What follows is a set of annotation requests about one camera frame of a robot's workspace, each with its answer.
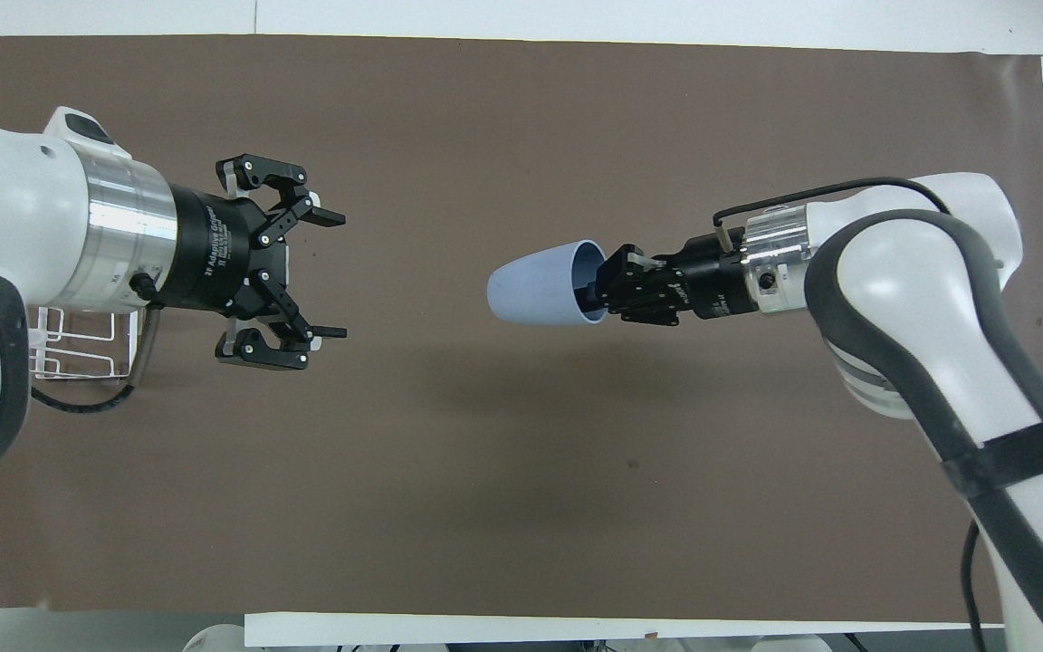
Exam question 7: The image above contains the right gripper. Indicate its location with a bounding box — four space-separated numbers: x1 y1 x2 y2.
587 228 764 328

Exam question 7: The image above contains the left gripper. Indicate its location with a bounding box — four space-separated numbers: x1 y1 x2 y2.
162 153 349 371

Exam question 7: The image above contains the light blue cup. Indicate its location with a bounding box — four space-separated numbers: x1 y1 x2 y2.
487 239 612 326

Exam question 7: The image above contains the white wire cup holder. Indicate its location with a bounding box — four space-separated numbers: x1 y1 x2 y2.
29 305 139 382

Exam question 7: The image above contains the black cable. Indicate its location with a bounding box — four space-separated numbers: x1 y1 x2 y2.
712 176 953 233
29 270 162 417
959 518 986 628

